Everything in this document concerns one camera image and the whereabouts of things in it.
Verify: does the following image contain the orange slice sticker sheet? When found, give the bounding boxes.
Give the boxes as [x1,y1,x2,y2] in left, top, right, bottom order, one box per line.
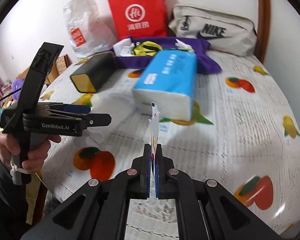
[149,102,160,198]

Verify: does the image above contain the white soft cloth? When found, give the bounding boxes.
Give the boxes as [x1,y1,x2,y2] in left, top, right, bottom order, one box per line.
[113,38,135,57]

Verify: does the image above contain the yellow mesh pouch black straps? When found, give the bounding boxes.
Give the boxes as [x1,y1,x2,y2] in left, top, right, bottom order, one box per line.
[133,40,163,57]

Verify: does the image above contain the person's left hand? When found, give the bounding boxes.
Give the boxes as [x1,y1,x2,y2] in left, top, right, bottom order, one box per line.
[0,133,61,173]

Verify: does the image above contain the purple plush toy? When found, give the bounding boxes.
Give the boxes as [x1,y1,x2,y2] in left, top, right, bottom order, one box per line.
[12,79,24,100]

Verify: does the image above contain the wooden headboard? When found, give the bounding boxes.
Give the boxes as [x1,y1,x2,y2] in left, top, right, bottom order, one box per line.
[16,64,59,85]

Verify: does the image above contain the brown framed board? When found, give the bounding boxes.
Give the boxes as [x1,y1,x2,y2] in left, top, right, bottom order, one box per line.
[56,54,71,75]

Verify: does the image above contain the dark green tin box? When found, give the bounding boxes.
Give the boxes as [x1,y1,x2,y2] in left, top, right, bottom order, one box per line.
[70,51,117,94]

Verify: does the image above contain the fruit print tablecloth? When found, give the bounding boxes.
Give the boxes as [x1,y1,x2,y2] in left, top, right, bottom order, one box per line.
[42,51,300,234]

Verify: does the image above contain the blue tissue pack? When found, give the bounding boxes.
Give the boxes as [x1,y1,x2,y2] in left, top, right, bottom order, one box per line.
[132,58,197,121]

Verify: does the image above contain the white Miniso plastic bag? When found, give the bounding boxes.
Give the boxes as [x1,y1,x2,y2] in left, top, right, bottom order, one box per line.
[63,0,116,59]

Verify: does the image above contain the purple towel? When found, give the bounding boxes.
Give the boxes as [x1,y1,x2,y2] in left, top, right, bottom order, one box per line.
[115,37,222,75]

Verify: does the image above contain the white wrapped small item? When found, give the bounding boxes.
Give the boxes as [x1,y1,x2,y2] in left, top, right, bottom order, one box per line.
[175,39,194,53]

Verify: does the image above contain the grey Nike bag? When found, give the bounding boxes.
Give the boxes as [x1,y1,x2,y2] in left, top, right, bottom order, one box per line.
[169,4,257,57]

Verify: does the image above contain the red paper bag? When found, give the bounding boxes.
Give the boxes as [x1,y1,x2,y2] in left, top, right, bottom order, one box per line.
[108,0,168,40]

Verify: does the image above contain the brown wooden door frame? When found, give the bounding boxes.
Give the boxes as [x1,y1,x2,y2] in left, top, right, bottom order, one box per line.
[254,0,271,63]

